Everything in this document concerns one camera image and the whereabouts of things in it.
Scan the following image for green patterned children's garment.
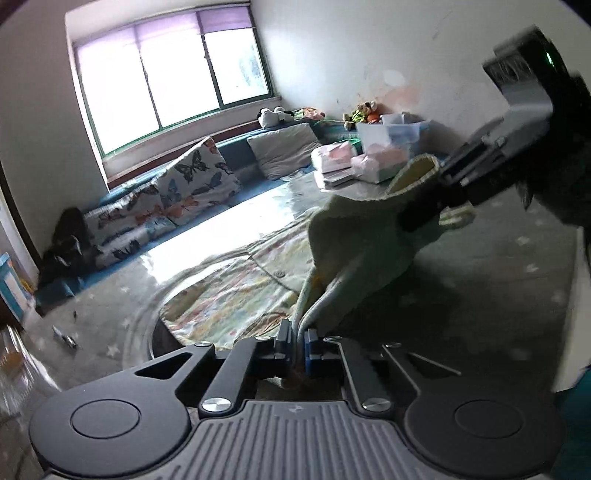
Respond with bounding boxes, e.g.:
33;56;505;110
158;154;449;353

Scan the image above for white pink packaged bag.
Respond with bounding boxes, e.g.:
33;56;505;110
311;141;356;174

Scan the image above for orange green plush toys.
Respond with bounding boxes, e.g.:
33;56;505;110
342;100;381;131

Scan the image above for black round induction cooktop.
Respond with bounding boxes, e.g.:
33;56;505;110
149;318;183;358

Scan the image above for grey pillow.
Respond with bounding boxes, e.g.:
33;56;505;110
246;123;322;180

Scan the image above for white plush toy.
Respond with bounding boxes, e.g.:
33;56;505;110
257;106;294;129

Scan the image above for butterfly print cushion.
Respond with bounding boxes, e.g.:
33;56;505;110
84;137;242;269

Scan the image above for small metal tool on mat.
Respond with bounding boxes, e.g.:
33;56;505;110
52;326;78;350

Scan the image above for clear plastic bag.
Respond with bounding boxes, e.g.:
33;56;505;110
1;326;61;428

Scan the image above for blue white cardboard box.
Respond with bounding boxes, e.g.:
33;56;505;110
0;253;33;325

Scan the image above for black bag by wall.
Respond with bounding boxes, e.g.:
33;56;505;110
38;207;98;287

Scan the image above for window with green frame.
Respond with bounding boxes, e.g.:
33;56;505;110
73;3;273;157

